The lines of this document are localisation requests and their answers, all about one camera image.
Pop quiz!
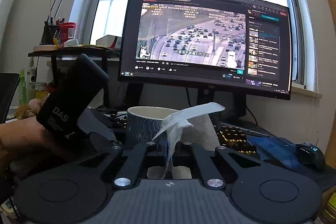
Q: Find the white tissue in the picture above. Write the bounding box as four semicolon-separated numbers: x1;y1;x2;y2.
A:
147;102;226;179

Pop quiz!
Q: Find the jar with yellow label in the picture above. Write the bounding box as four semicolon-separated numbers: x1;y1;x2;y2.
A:
322;194;336;224

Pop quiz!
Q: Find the blue wavy patterned mug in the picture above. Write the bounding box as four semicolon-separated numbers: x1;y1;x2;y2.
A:
127;106;185;146

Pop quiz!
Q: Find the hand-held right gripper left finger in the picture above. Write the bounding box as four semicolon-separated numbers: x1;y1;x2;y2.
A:
77;141;161;189

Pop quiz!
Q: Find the blue desk mat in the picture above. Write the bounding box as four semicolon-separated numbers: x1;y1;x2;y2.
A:
246;132;336;178

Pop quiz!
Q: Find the green bottle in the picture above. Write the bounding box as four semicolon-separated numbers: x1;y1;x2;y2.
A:
18;70;27;105

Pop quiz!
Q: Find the black backlit keyboard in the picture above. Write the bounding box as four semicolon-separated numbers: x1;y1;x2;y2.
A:
105;111;258;156

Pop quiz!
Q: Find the glass jar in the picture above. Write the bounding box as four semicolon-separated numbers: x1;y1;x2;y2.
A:
28;82;49;102

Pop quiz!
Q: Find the person's left hand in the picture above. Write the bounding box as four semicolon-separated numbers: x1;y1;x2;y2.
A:
0;116;69;163

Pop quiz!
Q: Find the black pen holder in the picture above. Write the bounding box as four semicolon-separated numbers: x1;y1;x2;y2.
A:
40;15;65;45

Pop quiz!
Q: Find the curved computer monitor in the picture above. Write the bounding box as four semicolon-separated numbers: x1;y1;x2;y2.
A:
118;0;293;119

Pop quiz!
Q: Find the black desk shelf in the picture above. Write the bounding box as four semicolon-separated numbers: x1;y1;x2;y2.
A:
28;45;122;109

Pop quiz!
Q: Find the wooden wardrobe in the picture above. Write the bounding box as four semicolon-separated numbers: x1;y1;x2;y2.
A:
314;0;336;62

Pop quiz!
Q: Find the red cup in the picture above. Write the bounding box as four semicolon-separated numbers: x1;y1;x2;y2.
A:
59;22;77;43

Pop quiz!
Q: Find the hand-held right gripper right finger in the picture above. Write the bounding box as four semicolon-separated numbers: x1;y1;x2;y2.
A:
181;141;266;189

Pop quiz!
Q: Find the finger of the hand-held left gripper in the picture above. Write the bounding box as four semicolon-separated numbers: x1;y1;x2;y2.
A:
89;132;118;147

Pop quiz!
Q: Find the black chair back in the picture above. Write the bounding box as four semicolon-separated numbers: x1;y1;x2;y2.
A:
0;73;21;124

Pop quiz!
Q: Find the black computer mouse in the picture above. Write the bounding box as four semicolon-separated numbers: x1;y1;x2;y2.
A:
295;143;326;171

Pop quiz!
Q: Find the white cardboard box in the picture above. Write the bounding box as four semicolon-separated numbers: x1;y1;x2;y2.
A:
96;35;123;49

